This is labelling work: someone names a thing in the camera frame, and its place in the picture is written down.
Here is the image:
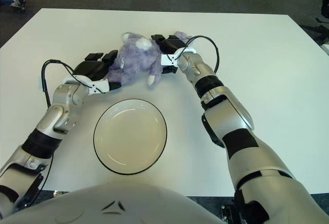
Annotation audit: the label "grey white sneaker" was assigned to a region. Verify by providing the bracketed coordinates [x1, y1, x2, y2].
[10, 0, 26, 11]

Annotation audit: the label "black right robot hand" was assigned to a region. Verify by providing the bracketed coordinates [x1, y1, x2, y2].
[151, 34, 187, 75]

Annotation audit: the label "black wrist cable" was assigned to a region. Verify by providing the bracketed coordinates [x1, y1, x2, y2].
[185, 35, 221, 73]
[41, 59, 103, 109]

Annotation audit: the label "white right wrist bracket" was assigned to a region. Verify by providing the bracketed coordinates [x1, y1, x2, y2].
[160, 46, 197, 67]

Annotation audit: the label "grey robot torso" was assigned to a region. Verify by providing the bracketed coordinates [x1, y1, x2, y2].
[0, 182, 227, 224]

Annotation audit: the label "white plate with black rim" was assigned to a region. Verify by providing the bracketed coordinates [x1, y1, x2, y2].
[93, 98, 168, 175]

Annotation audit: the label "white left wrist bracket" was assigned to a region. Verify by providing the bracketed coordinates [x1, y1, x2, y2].
[61, 74, 111, 96]

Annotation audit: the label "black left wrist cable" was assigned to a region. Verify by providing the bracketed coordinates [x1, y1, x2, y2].
[41, 59, 103, 109]

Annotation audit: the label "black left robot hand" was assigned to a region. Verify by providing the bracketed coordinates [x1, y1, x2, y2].
[73, 50, 122, 91]

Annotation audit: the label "purple plush bunny doll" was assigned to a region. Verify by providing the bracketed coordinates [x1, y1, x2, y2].
[106, 31, 192, 87]

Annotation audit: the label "black device on stand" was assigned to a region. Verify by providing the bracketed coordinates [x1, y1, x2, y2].
[320, 0, 329, 18]

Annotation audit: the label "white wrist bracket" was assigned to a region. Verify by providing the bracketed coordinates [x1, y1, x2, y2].
[61, 74, 111, 96]
[160, 46, 197, 67]

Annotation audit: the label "black stand legs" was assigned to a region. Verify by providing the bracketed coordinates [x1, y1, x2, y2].
[299, 17, 329, 42]

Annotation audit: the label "black left elbow cable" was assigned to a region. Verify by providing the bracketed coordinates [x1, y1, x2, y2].
[25, 154, 54, 204]

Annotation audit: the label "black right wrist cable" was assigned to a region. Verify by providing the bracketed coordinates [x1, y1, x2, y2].
[185, 35, 221, 73]

